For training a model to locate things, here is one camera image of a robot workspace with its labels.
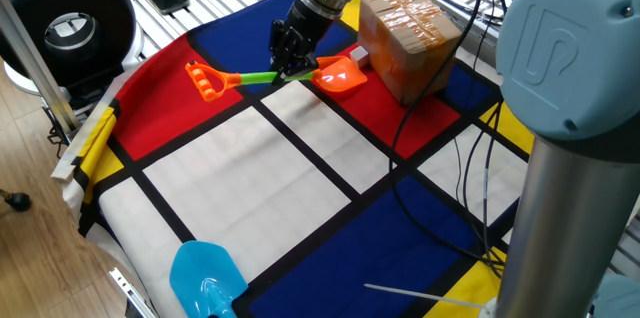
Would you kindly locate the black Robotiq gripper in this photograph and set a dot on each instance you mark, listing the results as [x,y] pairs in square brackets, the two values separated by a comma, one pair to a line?
[310,30]

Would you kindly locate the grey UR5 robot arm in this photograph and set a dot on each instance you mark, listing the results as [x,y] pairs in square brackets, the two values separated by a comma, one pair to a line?
[565,48]

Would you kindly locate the small wooden cube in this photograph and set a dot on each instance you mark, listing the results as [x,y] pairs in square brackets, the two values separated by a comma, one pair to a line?
[359,56]

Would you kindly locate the taped cardboard box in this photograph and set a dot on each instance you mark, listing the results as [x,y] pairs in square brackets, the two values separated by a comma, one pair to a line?
[405,28]

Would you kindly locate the Mondrian pattern tablecloth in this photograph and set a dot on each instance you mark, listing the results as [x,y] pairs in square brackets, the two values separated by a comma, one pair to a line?
[250,183]

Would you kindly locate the black round device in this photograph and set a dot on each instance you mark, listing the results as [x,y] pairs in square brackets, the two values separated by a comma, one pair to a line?
[30,8]

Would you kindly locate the black knob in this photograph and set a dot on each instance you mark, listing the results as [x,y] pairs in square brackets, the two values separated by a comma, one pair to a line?
[19,201]

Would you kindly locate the aluminium frame post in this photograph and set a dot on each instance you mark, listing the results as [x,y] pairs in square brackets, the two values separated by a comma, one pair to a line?
[35,63]

